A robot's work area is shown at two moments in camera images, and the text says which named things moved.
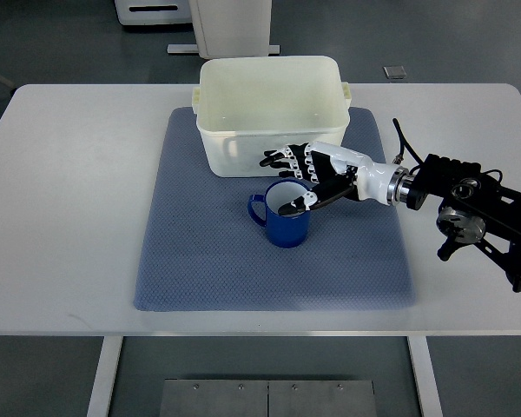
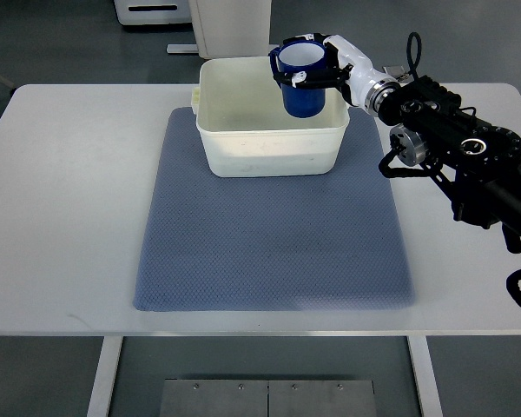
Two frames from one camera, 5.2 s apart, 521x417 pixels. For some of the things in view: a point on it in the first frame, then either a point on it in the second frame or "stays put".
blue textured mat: [203, 252] stays put
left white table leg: [98, 402] stays put
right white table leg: [425, 376] stays put
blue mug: [288, 230] -> [300, 56]
